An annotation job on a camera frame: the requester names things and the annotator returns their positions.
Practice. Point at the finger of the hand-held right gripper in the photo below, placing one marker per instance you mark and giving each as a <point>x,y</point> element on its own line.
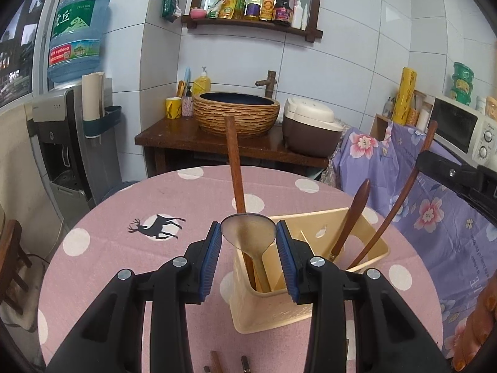
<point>446,171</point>

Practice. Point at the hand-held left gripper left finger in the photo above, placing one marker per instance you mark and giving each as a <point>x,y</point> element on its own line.
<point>207,266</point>

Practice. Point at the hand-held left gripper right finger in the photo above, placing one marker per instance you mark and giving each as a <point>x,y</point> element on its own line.
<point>288,266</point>

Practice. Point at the cream plastic utensil holder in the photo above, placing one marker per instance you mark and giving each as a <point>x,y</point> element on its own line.
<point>271,311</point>

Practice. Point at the metal spoon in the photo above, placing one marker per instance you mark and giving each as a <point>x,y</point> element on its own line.
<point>248,233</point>

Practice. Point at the long thin wooden utensil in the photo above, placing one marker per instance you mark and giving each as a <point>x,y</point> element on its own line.
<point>392,217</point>

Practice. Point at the person's right hand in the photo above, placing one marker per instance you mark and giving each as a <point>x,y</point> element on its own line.
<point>479,326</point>

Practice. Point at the white microwave oven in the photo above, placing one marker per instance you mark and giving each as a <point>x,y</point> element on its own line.
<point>452,124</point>

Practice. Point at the purple floral cloth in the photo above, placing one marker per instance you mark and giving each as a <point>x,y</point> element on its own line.
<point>438,233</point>

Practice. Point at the glass jar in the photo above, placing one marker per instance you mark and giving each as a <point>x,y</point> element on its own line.
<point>417,114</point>

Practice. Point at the pink polka dot tablecloth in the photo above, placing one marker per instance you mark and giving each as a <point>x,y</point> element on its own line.
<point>128,264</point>

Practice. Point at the light wooden box shelf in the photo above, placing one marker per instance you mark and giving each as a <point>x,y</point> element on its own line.
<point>378,126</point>

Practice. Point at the yellow patterned roll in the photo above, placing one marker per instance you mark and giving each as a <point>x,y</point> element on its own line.
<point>403,97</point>

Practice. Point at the green instant noodle bowl stack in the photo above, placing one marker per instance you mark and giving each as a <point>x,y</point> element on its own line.
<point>462,83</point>

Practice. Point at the dark wooden washstand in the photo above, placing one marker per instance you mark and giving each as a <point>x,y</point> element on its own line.
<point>174,138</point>

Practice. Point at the brown white rice cooker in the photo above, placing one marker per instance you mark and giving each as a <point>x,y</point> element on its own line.
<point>310,132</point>

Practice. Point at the woven pattern wash basin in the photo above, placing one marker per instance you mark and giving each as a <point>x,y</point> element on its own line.
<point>209,116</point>

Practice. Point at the small floral pump bottle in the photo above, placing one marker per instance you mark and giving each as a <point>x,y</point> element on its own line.
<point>187,105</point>

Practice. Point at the yellow mug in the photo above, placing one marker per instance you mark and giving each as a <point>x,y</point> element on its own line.
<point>173,108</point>

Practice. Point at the teal cup holder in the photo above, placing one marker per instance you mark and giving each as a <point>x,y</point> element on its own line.
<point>105,124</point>

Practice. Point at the yellow soap dispenser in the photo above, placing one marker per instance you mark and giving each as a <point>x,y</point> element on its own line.
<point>202,83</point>

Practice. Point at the bamboo style faucet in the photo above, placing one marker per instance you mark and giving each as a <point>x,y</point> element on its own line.
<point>268,83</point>

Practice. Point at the dark wooden stool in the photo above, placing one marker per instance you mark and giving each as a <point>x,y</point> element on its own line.
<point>11,256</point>

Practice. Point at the grey water dispenser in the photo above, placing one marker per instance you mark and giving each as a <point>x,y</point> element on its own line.
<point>50,132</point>

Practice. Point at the small white bottle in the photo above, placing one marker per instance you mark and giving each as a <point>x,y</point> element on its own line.
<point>305,19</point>

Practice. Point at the beige paper cup stack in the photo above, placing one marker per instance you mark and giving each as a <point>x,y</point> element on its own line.
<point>92,93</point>

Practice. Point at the white pump bottle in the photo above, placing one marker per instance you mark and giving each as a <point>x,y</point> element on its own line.
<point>297,15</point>

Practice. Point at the dark soy sauce bottle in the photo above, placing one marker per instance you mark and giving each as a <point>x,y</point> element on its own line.
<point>282,7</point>

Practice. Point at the bottle with yellow red label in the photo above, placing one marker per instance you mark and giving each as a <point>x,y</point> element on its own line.
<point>267,7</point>

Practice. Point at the wooden framed mirror shelf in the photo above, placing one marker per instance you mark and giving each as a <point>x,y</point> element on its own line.
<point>240,23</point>

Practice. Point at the pink bowl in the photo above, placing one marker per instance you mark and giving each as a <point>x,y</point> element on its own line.
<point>197,13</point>

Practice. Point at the yellow oil bottle purple label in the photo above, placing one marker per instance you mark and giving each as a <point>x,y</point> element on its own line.
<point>253,6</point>

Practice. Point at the yellow green seasoning packet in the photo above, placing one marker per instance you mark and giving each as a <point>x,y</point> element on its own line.
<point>223,6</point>

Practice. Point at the green oil bottle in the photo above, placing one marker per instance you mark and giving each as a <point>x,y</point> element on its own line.
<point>240,4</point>

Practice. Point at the green hanging packet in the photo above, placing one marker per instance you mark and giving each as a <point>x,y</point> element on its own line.
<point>170,2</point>

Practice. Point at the blue water jug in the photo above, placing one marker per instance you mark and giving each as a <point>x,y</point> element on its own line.
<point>77,27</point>

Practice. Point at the window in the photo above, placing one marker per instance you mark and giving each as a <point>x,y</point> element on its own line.
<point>19,58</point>

